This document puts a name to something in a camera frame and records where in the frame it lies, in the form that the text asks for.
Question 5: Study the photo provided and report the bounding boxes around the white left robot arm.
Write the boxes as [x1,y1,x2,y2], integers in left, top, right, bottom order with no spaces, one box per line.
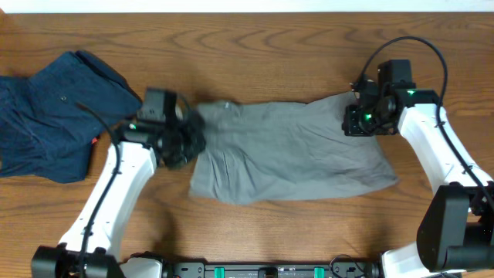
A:
[31,109,205,278]

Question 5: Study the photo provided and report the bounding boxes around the navy blue folded shorts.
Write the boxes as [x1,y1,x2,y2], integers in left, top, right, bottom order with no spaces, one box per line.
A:
[1,50,141,183]

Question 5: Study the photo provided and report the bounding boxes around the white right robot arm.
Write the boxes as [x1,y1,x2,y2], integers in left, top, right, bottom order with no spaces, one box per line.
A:
[342,79,493,277]

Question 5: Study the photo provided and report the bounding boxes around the grey shorts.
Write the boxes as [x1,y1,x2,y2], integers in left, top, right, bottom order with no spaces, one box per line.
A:
[189,92,398,205]

